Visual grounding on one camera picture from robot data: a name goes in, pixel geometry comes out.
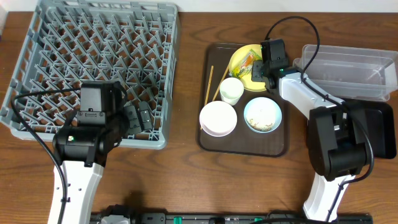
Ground clear plastic bin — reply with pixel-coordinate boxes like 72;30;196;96
293;44;397;101

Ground black cable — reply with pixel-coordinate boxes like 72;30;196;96
11;88;82;224
264;16;376;222

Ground black waste tray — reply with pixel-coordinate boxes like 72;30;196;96
307;98;397;160

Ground left black cable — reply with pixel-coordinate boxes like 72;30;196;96
11;88;82;224

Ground right black cable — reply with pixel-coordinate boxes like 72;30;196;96
264;16;376;222

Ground yellow plate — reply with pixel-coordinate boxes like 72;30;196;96
229;44;266;91

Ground brown serving tray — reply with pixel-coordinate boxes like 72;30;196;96
197;43;290;157

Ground rice food scraps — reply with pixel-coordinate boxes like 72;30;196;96
248;117;275;132

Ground light blue bowl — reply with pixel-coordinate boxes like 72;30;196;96
244;97;282;134

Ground wooden chopstick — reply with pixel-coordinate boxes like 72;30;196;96
212;65;229;101
200;65;215;131

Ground grey plastic dish rack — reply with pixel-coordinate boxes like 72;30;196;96
1;1;180;149

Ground right wooden chopstick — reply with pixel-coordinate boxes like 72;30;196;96
212;65;229;101

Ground white cup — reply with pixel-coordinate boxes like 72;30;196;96
220;77;244;106

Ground left wooden chopstick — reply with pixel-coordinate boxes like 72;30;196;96
200;65;215;131

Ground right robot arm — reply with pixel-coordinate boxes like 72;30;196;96
252;39;374;222

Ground green orange snack wrapper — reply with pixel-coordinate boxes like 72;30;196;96
229;49;262;78

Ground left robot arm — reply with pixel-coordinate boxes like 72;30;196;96
48;81;144;223

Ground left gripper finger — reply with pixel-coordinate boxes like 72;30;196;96
124;105;141;136
138;101;153;131

